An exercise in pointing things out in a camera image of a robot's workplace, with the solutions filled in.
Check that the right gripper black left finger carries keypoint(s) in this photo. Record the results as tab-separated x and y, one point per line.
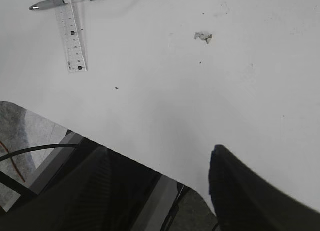
79	202

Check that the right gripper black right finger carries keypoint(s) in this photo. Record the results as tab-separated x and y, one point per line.
243	201

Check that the tiny grey paper scrap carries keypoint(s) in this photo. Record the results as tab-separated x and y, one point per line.
203	36

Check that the clear plastic ruler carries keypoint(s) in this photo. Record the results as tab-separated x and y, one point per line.
72	34

